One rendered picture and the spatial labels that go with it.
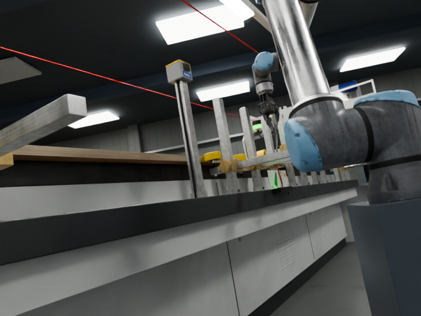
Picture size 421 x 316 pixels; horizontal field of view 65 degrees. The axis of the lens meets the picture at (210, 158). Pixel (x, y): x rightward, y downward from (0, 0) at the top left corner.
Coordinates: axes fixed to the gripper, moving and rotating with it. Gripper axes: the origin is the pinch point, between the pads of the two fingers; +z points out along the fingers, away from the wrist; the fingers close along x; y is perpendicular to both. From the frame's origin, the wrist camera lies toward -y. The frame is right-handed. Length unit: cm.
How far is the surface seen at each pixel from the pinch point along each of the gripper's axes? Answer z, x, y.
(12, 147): 20, 5, 137
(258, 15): -140, -39, -123
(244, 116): -6.8, -7.2, 18.2
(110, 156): 14, -22, 93
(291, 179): 26.2, -7.4, -31.9
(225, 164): 19, -7, 46
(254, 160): 19.2, 3.2, 38.9
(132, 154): 13, -22, 84
